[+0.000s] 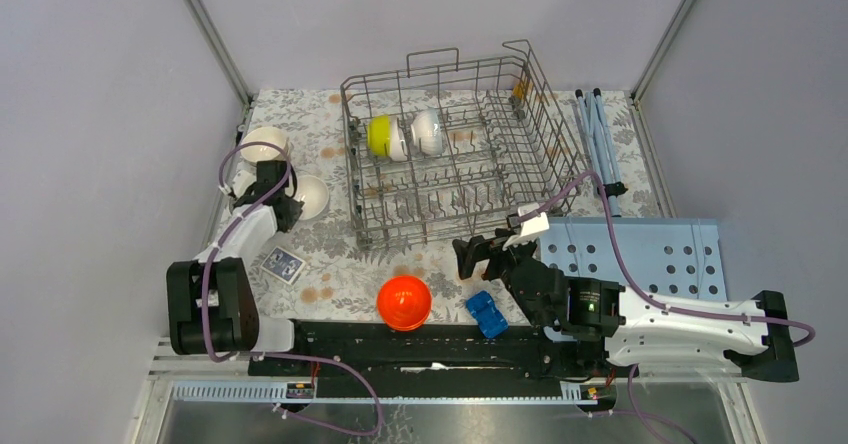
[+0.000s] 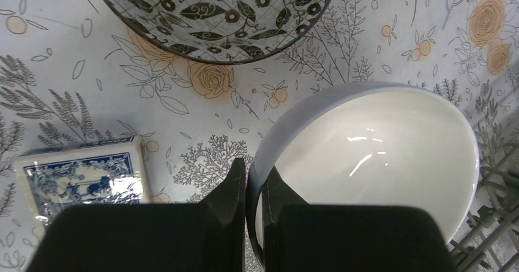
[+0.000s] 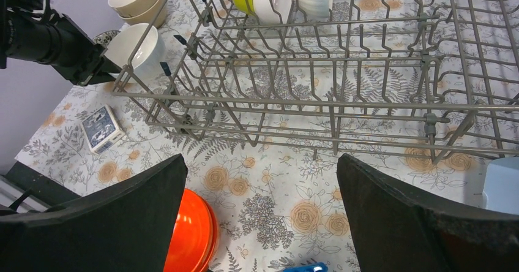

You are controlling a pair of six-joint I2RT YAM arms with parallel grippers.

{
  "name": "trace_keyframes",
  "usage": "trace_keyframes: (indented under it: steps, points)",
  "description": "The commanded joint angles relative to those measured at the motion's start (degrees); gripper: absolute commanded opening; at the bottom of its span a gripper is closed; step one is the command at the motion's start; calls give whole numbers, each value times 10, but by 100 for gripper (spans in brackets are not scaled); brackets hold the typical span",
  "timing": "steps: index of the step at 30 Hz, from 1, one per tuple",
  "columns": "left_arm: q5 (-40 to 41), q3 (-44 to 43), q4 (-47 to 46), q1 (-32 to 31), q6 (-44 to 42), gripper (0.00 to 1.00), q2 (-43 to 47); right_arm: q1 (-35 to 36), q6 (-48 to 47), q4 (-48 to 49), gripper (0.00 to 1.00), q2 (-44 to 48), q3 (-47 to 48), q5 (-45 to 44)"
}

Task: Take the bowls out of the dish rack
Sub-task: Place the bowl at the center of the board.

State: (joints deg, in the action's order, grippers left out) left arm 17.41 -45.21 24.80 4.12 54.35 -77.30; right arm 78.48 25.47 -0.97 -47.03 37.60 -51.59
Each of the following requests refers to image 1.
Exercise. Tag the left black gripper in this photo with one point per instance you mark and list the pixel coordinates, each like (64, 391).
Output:
(295, 211)

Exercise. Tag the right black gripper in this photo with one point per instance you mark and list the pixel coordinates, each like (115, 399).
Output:
(478, 246)

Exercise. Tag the beige bowl with leaf pattern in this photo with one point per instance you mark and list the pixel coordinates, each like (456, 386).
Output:
(264, 144)

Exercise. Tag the white ribbed bowl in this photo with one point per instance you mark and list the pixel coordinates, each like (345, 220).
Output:
(426, 131)
(313, 195)

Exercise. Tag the orange bowl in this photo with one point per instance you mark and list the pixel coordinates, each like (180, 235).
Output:
(404, 303)

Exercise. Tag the grey wire dish rack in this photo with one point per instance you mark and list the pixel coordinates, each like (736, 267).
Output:
(498, 154)

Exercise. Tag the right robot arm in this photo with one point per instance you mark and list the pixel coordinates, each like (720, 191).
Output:
(763, 348)

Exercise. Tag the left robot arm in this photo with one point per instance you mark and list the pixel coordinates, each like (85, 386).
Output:
(211, 308)

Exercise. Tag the blue toy car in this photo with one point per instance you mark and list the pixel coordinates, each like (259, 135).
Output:
(485, 312)

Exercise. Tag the floral patterned table mat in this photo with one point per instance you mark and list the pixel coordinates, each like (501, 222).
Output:
(338, 280)

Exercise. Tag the yellow-green bowl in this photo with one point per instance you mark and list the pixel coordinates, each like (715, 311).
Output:
(386, 139)

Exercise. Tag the yellow rubber duck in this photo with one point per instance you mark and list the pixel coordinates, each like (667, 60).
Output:
(521, 89)

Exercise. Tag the blue folded metal stand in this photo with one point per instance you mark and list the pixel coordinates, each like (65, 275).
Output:
(600, 145)

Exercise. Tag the light blue perforated board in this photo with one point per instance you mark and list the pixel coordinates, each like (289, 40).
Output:
(676, 261)

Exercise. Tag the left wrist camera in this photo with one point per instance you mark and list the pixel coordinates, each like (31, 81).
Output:
(241, 181)

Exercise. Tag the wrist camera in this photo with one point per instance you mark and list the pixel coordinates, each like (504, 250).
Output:
(529, 230)
(241, 181)

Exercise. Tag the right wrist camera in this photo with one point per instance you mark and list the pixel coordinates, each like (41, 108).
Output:
(529, 230)

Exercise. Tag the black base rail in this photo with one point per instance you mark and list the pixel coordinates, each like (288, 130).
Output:
(437, 361)

